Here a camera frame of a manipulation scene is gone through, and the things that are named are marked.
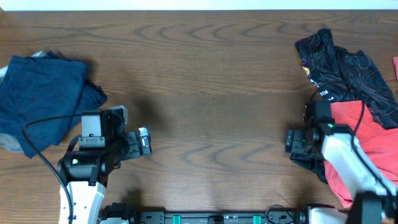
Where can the folded navy blue garment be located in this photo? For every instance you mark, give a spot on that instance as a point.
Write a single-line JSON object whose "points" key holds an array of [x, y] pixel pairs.
{"points": [[41, 98]]}

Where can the black patterned jersey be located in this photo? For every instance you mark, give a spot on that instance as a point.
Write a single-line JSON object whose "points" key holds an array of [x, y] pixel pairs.
{"points": [[318, 46]]}

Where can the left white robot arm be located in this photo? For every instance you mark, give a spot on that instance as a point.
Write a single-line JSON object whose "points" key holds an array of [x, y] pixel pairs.
{"points": [[85, 169]]}

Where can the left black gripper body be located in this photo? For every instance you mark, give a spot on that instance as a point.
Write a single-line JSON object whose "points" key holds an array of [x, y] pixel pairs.
{"points": [[133, 144]]}

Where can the red printed t-shirt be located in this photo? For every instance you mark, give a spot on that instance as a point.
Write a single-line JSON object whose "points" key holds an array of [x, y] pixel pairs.
{"points": [[361, 99]]}

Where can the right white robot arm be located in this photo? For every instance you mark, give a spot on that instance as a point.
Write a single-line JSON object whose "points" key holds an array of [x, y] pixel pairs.
{"points": [[374, 196]]}

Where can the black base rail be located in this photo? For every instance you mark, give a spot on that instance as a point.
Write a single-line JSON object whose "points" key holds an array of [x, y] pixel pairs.
{"points": [[214, 217]]}

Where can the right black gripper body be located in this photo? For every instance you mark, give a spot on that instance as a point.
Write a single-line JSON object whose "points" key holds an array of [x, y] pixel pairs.
{"points": [[299, 142]]}

